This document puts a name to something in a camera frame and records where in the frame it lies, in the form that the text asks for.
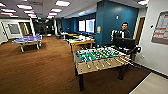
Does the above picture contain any foosball table wooden green field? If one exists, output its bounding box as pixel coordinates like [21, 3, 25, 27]
[72, 45, 135, 92]

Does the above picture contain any bright window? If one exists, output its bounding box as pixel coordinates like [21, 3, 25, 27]
[85, 18, 96, 34]
[78, 19, 87, 33]

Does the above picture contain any black computer monitor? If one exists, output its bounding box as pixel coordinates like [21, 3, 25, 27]
[112, 36, 137, 51]

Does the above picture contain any person in dark shirt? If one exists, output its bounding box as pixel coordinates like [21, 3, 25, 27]
[117, 21, 133, 40]

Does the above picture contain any rectangular ceiling light panel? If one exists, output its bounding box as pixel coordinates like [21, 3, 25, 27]
[137, 0, 151, 6]
[0, 8, 17, 14]
[54, 0, 72, 8]
[49, 7, 63, 14]
[16, 3, 34, 11]

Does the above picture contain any blue ping pong table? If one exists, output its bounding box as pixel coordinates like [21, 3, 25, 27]
[10, 34, 44, 54]

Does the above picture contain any yellow wall sign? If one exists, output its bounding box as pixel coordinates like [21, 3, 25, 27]
[96, 26, 102, 35]

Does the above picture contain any grey wall notice board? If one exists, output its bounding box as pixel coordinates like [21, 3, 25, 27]
[150, 9, 168, 46]

